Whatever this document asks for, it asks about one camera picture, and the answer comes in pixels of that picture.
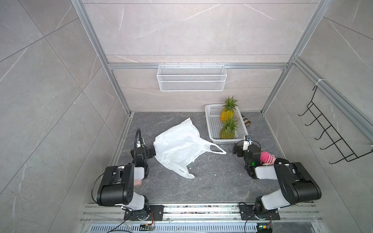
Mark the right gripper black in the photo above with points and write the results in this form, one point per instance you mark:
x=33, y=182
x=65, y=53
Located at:
x=238, y=150

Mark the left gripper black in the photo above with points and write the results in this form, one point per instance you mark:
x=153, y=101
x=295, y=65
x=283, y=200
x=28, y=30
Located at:
x=149, y=151

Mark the green-yellow pineapple front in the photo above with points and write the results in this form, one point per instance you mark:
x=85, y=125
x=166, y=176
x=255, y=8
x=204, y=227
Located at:
x=229, y=128

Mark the white plastic bag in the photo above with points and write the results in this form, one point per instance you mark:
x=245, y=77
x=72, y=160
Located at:
x=181, y=145

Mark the yellow pineapple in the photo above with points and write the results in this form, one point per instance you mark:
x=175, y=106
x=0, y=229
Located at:
x=229, y=108

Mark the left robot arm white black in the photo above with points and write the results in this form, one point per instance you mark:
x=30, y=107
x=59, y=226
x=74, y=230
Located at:
x=117, y=183

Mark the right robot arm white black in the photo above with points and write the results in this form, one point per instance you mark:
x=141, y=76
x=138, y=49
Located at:
x=296, y=185

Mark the pink striped doll black hair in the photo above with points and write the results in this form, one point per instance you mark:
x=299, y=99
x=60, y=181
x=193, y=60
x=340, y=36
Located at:
x=268, y=159

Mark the brown striped small object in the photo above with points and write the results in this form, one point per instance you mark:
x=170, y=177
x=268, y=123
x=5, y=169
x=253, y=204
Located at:
x=246, y=121

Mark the pink rectangular block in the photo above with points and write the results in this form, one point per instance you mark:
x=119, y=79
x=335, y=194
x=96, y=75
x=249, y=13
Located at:
x=137, y=182

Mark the white perforated plastic tray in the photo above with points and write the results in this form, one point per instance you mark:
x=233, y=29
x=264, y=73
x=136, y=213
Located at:
x=214, y=124

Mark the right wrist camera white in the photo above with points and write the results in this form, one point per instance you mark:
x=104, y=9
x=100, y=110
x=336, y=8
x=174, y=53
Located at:
x=247, y=142

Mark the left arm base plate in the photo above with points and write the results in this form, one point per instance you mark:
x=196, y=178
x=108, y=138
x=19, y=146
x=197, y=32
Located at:
x=145, y=214

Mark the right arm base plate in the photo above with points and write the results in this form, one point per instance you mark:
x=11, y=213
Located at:
x=247, y=212

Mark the white wire mesh wall basket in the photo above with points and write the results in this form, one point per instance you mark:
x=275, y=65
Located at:
x=172, y=78

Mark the aluminium mounting rail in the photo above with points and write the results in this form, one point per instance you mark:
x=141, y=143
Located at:
x=202, y=218

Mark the black wire hook rack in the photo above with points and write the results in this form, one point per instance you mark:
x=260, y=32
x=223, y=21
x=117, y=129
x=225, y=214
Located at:
x=330, y=131

